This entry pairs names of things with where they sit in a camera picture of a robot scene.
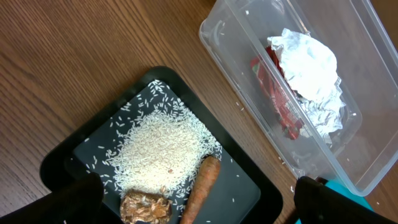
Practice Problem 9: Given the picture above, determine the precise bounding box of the red foil snack wrapper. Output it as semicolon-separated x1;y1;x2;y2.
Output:
250;55;303;140

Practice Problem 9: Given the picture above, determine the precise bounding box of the teal plastic serving tray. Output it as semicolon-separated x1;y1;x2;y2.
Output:
294;179;374;224

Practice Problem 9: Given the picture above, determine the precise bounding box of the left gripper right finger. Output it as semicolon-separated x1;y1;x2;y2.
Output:
294;175;398;224

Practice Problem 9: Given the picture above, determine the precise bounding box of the brown food scrap chunk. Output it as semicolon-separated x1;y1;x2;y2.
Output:
119;186;172;224

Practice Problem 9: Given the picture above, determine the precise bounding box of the black plastic tray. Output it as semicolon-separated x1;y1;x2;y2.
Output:
40;67;283;223

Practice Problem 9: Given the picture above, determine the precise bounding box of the orange carrot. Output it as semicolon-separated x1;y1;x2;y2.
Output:
180;156;221;224

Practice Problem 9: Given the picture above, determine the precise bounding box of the pile of rice grains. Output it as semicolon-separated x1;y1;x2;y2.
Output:
83;79;223;212

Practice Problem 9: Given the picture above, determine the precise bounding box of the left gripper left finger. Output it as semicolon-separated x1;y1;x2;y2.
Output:
1;173;104;224

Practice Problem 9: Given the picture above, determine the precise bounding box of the white paper napkin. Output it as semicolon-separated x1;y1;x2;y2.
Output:
298;86;346;144

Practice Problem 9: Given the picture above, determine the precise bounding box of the clear plastic bin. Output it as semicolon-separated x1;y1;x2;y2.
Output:
199;0;397;197

